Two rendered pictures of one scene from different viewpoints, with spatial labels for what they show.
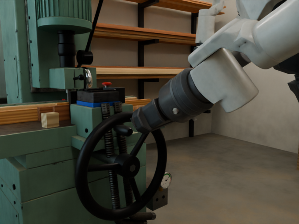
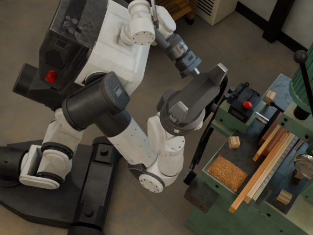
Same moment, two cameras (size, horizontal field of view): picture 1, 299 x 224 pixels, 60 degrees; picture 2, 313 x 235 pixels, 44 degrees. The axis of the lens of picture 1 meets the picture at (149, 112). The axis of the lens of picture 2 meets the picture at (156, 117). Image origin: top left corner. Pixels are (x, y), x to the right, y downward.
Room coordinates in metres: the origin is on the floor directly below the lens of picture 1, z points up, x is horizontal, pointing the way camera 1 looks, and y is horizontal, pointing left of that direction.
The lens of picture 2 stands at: (1.54, -0.42, 2.17)
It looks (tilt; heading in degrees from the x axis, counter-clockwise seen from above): 57 degrees down; 163
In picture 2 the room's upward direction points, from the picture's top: 8 degrees clockwise
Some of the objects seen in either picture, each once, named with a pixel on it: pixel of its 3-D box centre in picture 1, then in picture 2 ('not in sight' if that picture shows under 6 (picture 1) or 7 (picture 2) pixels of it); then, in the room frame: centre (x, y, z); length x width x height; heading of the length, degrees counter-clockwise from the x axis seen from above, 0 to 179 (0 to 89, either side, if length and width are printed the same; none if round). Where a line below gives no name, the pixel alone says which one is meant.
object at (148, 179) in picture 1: (151, 192); (200, 196); (0.98, -0.01, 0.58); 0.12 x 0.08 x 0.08; 41
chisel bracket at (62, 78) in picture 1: (66, 80); (300, 124); (0.93, 0.30, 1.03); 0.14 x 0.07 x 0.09; 41
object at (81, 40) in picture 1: (78, 34); not in sight; (1.17, 0.31, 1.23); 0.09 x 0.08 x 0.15; 41
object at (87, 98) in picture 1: (103, 94); (243, 101); (0.78, 0.14, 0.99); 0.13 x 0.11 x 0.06; 131
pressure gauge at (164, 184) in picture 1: (162, 181); (190, 179); (0.93, -0.05, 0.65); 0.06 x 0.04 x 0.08; 131
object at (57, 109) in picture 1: (78, 111); (272, 127); (0.88, 0.24, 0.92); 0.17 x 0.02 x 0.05; 131
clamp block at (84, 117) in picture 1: (101, 118); (240, 111); (0.78, 0.15, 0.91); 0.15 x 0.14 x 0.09; 131
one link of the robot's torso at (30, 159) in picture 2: not in sight; (44, 167); (0.60, -0.71, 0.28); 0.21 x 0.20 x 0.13; 71
